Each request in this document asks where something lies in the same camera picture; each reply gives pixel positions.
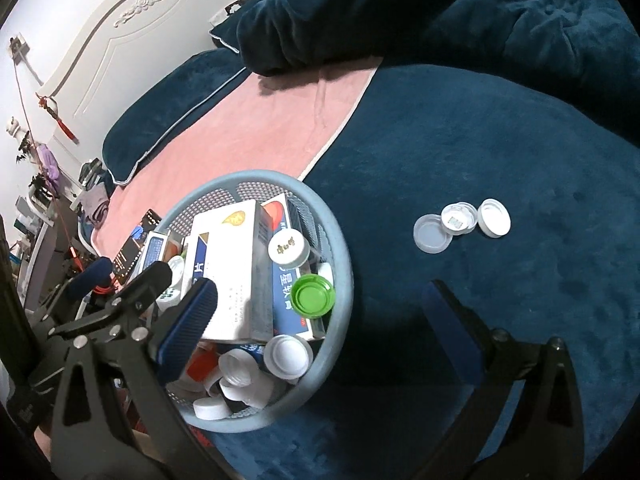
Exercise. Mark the small orange and white box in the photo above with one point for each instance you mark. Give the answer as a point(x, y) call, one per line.
point(200, 366)

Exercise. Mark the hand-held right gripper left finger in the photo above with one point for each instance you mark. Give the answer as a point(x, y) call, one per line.
point(190, 325)

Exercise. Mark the white smooth bottle cap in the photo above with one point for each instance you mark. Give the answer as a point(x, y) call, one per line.
point(286, 355)

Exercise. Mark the dark blue bed sheet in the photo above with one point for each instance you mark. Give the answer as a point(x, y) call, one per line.
point(475, 150)

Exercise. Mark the dark blue duvet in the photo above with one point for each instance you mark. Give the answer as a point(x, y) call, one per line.
point(450, 15)

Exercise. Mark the pink towel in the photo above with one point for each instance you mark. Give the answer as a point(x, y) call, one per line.
point(250, 130)

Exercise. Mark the green bottle cap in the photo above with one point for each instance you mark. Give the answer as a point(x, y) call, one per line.
point(312, 296)

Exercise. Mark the clear plastic bottle cap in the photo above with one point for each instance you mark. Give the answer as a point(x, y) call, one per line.
point(431, 233)

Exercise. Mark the large dark blue pillow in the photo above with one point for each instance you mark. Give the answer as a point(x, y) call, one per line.
point(160, 120)

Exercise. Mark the white carved headboard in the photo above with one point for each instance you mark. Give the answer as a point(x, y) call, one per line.
point(130, 35)

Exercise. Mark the blue plastic mesh basket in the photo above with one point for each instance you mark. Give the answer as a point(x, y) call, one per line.
point(345, 280)

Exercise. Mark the blue and orange ointment box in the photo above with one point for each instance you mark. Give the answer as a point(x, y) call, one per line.
point(290, 305)

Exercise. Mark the small dark blue pillow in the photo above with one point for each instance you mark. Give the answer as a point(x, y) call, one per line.
point(227, 30)

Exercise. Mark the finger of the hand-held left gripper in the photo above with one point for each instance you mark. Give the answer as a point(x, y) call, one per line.
point(90, 276)
point(145, 285)

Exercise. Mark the red tassel ornament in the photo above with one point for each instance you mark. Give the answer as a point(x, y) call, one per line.
point(59, 119)

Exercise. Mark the white cap with inner label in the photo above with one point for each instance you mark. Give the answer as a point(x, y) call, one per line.
point(457, 218)

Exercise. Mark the white rimmed bottle cap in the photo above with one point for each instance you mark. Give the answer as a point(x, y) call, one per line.
point(494, 217)

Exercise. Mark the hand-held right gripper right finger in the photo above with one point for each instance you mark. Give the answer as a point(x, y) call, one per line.
point(450, 332)

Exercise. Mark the black smartphone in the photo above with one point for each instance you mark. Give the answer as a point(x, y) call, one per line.
point(131, 247)

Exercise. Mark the white cap with gold print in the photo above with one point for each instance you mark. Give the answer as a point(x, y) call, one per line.
point(288, 248)

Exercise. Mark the white box with yellow drop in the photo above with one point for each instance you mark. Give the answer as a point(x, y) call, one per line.
point(230, 270)

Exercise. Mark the small blue and white box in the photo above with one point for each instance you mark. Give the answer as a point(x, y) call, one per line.
point(156, 250)

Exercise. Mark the grey cloth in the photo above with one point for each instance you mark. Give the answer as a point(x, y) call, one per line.
point(95, 206)

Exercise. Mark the white desk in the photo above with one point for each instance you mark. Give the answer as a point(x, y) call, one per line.
point(40, 230)

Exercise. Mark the white ribbed bottle cap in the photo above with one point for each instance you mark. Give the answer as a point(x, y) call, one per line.
point(237, 367)

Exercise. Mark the wall power socket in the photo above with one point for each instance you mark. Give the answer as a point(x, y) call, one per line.
point(19, 47)

